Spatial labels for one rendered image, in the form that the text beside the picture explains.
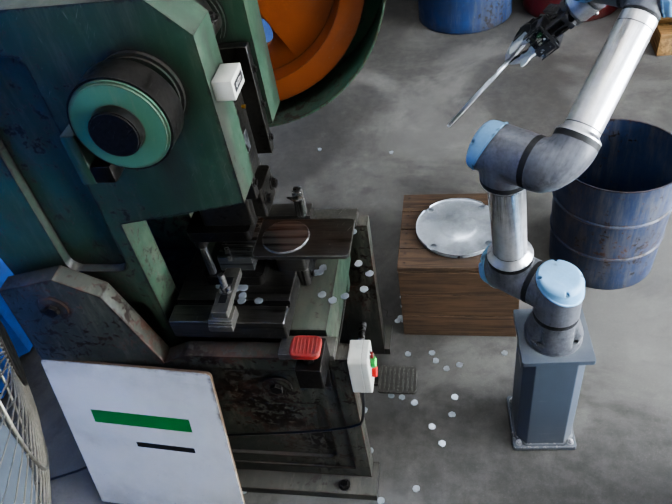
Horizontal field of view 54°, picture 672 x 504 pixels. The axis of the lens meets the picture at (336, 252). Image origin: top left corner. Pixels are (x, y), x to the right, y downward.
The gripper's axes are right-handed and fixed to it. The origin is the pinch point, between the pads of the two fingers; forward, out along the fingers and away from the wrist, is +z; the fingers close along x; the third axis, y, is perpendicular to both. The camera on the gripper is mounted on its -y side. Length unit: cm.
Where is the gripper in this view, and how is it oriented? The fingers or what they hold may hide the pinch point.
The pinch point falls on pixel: (511, 57)
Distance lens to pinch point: 179.9
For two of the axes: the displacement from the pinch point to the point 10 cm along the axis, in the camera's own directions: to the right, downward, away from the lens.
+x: 7.5, 6.3, 2.3
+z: -5.5, 3.8, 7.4
